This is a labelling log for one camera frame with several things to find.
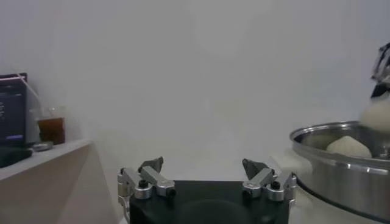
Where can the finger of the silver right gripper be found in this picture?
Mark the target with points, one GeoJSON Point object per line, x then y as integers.
{"type": "Point", "coordinates": [381, 70]}

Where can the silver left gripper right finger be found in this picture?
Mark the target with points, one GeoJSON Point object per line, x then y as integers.
{"type": "Point", "coordinates": [259, 179]}

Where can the plastic cup of iced coffee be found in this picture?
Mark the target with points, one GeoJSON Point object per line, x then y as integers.
{"type": "Point", "coordinates": [51, 131]}

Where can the white side desk with cup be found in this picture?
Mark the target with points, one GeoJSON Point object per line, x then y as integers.
{"type": "Point", "coordinates": [45, 188]}

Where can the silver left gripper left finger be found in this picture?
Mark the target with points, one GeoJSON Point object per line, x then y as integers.
{"type": "Point", "coordinates": [155, 179]}

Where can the white steamed baozi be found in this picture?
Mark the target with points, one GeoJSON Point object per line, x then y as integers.
{"type": "Point", "coordinates": [348, 147]}
{"type": "Point", "coordinates": [377, 117]}

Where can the stainless steel steamer basket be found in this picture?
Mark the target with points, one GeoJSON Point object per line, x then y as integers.
{"type": "Point", "coordinates": [341, 188]}

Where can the round dark metal disc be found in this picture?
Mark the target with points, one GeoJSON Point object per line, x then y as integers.
{"type": "Point", "coordinates": [42, 146]}

